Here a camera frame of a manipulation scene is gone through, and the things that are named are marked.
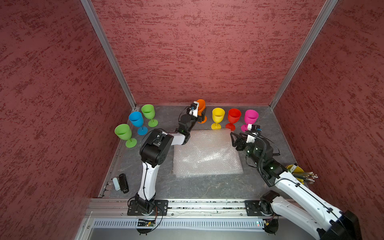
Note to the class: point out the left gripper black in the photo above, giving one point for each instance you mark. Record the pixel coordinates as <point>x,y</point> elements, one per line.
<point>198,119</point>

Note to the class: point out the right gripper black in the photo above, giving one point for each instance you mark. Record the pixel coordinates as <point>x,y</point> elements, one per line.
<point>242,140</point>

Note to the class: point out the orange glass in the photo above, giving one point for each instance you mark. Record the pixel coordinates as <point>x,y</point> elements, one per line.
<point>202,118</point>

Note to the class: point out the yellow glass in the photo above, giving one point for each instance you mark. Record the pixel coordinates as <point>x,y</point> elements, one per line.
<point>218,116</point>

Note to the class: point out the red glass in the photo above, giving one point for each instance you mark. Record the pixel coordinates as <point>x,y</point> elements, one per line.
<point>233,117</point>

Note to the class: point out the pink glass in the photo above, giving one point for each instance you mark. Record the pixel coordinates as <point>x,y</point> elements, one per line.
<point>250,118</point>

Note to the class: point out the dark green glass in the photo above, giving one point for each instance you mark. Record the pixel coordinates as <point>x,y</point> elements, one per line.
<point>149,113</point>

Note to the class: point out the blue glass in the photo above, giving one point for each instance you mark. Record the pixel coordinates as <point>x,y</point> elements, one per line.
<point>136,118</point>

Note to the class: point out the light green wine glass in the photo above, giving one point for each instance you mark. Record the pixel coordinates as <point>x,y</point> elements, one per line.
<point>124,132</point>

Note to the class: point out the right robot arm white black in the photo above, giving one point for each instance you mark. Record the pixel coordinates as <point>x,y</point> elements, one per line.
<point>334,225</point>

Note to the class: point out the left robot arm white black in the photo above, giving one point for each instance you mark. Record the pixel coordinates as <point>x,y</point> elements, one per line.
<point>155,150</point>

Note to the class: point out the right base wiring plug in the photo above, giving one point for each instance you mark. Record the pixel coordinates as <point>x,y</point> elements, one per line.
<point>271,226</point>

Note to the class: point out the left base wiring board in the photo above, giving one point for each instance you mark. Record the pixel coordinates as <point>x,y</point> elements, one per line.
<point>145,226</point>

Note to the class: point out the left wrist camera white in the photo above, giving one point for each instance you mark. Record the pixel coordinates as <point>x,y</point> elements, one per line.
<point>193,109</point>

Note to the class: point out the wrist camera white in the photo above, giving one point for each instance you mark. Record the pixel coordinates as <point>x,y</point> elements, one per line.
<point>193,109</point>
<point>252,130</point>

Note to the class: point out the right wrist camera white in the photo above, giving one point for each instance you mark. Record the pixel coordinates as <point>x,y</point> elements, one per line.
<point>252,130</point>

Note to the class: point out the yellow cup holding cables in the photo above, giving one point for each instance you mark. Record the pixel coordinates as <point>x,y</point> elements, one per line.
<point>294,169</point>

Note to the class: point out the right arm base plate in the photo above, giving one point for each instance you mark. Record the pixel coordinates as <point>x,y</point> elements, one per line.
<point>261,209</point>

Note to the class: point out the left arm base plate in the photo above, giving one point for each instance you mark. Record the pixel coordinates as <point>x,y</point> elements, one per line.
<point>155,208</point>

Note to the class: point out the black white bracket on table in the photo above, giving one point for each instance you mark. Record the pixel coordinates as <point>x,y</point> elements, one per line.
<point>121,183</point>

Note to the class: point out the aluminium front rail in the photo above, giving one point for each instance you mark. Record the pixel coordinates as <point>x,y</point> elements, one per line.
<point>197,208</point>

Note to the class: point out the left aluminium corner post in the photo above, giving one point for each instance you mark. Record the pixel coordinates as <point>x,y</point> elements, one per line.
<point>92,15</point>

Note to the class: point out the aluminium corner post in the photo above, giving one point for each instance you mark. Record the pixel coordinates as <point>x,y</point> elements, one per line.
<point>316,28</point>
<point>92,15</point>

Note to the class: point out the white slotted cable duct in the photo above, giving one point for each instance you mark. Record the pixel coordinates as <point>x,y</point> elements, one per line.
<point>190,224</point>

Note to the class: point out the right aluminium corner post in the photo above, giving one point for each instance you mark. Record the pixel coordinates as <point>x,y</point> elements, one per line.
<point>316,28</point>

